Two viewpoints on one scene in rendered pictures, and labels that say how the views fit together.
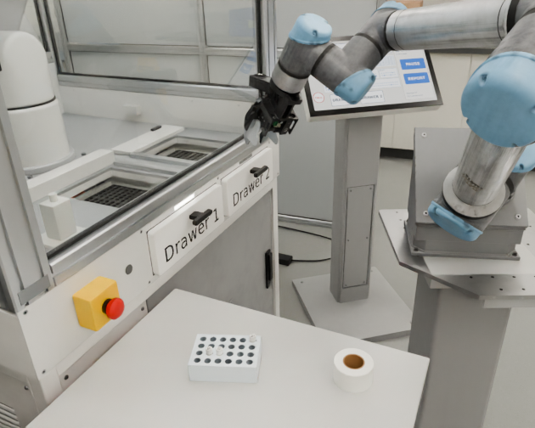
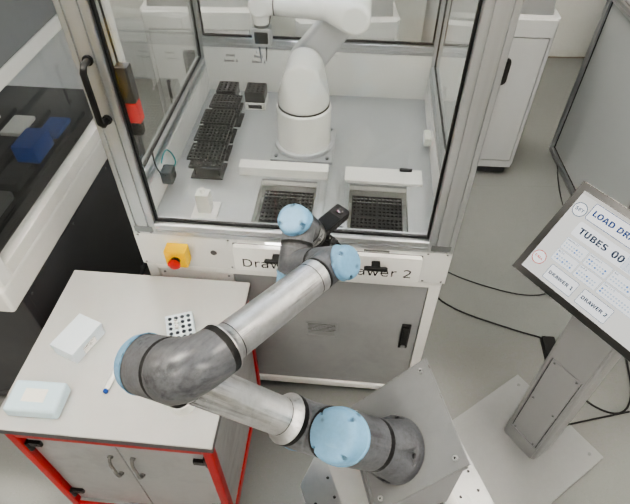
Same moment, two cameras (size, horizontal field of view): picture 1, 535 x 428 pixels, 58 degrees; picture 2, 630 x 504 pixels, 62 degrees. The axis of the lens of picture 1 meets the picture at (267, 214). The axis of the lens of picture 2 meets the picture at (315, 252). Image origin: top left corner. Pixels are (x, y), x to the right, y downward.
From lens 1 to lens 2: 1.40 m
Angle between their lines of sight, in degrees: 57
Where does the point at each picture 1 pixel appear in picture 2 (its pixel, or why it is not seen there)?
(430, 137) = (421, 378)
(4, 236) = (130, 201)
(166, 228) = (246, 249)
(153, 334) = (201, 291)
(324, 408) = not seen: hidden behind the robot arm
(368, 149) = (590, 349)
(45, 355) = (148, 255)
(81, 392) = (151, 282)
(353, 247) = (535, 408)
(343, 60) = (284, 257)
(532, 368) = not seen: outside the picture
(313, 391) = not seen: hidden behind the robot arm
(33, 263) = (143, 219)
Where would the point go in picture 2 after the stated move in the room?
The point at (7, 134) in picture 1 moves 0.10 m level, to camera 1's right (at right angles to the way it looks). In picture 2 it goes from (131, 165) to (136, 186)
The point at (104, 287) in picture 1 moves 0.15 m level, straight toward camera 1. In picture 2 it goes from (176, 251) to (134, 276)
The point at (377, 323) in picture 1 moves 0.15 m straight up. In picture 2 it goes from (494, 477) to (505, 462)
